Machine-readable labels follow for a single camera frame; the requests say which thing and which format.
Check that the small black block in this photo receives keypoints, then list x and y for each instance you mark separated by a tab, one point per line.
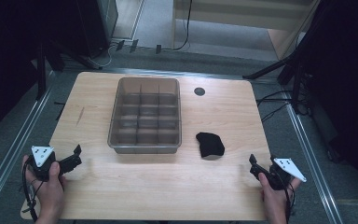
120	45
134	45
158	48

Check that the metal floor rail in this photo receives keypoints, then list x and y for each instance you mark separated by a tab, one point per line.
12	150
311	162

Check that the black curtain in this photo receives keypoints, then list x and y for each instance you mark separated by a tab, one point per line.
351	77
9	62

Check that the person's left hand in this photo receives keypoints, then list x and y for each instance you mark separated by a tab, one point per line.
48	193

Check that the person's right hand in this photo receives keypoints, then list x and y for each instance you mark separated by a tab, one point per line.
275	202

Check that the dark computer cabinet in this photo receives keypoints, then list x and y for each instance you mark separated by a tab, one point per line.
91	25

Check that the round grey table grommet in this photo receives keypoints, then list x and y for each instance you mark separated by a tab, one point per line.
199	91

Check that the black tripod stand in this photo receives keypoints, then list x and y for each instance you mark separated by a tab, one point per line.
267	69

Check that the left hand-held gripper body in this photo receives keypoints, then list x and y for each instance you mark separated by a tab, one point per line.
40	155

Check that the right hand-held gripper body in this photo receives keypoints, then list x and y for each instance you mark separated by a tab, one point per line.
287	165

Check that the black metal stand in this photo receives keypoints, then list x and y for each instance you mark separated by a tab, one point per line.
41	77

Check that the grey translucent divided organizer box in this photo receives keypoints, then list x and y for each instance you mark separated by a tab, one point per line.
146	118

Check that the black cloth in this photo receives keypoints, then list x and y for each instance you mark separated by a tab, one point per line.
210	144

